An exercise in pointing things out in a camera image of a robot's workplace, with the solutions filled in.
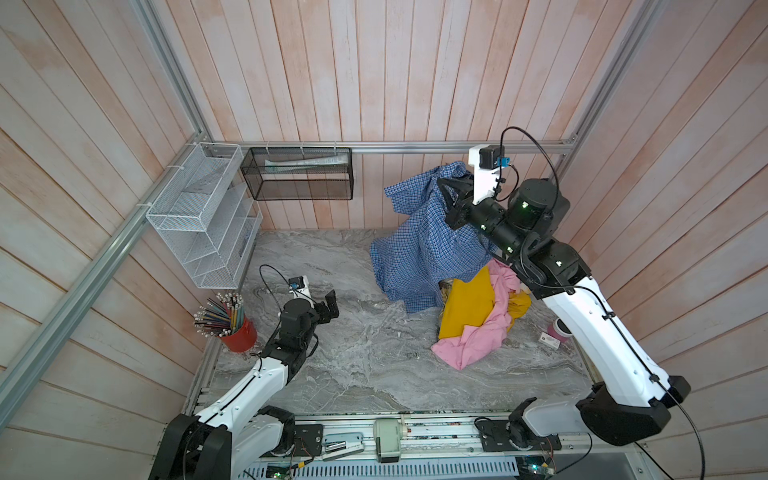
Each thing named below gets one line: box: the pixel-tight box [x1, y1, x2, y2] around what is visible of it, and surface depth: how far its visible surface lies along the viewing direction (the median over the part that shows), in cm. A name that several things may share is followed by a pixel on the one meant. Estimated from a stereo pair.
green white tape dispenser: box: [373, 418, 403, 463], surface depth 70 cm
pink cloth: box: [432, 259, 520, 371], surface depth 87 cm
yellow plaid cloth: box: [438, 279, 453, 325], surface depth 95 cm
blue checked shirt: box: [370, 160, 499, 314], surface depth 65 cm
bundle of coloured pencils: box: [193, 292, 244, 338], surface depth 83 cm
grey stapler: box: [322, 432, 365, 461], surface depth 73 cm
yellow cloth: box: [439, 265, 532, 340], surface depth 90 cm
